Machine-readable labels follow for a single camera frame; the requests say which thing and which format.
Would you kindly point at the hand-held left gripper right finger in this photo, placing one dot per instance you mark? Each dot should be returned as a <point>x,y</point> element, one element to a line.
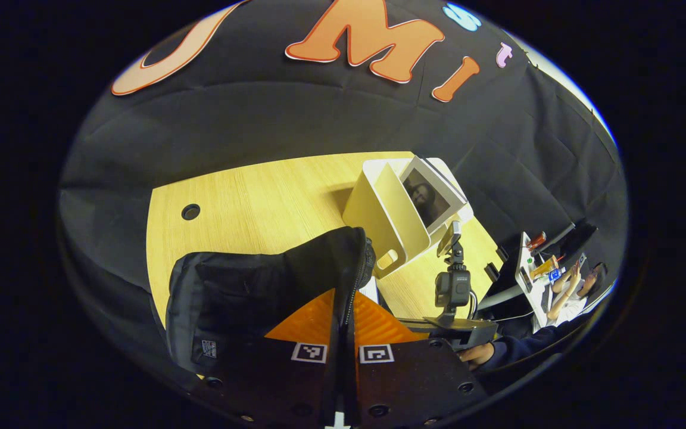
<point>414,381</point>

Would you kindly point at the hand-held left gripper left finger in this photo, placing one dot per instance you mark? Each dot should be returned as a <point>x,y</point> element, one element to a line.
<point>271,381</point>

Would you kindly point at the black schoolbag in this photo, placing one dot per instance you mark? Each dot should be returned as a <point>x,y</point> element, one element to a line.
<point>248,292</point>

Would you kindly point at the white portrait cover book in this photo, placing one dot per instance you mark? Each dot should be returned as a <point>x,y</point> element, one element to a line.
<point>429,199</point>

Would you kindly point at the white desktop bookshelf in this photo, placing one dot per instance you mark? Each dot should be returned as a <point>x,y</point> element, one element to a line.
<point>379,214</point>

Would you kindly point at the white office desk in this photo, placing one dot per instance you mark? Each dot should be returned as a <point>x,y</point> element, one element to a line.
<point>524,268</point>

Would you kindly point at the red bottle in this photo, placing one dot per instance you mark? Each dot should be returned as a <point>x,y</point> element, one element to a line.
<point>536,240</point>

